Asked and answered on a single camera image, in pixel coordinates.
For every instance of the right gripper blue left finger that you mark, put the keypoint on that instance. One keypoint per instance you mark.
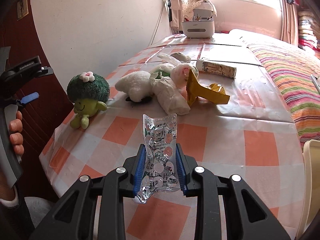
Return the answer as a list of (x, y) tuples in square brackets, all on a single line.
[(138, 169)]

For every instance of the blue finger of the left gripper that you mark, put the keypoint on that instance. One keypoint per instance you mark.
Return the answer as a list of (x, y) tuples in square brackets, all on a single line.
[(29, 98)]

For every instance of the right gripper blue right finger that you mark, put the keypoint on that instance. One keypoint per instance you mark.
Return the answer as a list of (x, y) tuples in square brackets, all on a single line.
[(180, 168)]

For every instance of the silver pill blister pack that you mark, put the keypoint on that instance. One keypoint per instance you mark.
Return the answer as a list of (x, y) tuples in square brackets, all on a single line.
[(160, 171)]

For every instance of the white plastic trash bin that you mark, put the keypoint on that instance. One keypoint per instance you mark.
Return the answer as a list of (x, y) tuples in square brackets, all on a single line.
[(311, 196)]

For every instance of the person left hand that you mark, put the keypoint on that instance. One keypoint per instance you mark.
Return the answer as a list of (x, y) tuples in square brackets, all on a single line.
[(16, 137)]

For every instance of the white plastic bag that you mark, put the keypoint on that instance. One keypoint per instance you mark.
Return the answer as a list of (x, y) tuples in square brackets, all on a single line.
[(169, 97)]

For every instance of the broccoli plush toy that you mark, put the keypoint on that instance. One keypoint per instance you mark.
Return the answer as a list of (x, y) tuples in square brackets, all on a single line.
[(89, 93)]

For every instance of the yellow paper wrapper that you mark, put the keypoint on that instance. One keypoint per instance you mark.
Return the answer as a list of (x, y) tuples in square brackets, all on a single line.
[(214, 93)]

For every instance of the white plush toy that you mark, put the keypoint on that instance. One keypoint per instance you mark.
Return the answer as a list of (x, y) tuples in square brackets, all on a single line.
[(138, 85)]

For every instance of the knotted white pink bag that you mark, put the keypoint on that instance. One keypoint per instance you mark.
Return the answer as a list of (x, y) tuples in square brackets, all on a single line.
[(180, 73)]

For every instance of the cylindrical snack tube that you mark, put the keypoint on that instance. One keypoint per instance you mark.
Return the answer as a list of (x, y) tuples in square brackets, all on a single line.
[(205, 65)]

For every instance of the white desktop organizer box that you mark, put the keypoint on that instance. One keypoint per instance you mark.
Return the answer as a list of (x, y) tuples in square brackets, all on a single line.
[(198, 29)]

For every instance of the striped bed sheet mattress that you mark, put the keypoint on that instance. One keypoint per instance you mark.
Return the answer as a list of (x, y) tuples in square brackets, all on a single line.
[(291, 69)]

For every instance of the grey cabinet with cloth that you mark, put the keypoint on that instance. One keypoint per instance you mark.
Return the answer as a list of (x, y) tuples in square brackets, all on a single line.
[(195, 10)]

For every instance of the white blue box on bed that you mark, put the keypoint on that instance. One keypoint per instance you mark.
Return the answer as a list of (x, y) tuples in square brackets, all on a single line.
[(315, 82)]

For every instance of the pink curtain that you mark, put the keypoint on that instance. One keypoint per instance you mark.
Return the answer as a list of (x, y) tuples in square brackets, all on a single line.
[(289, 29)]

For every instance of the stack of folded quilts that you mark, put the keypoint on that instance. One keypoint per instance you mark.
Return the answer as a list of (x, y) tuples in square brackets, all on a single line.
[(308, 30)]

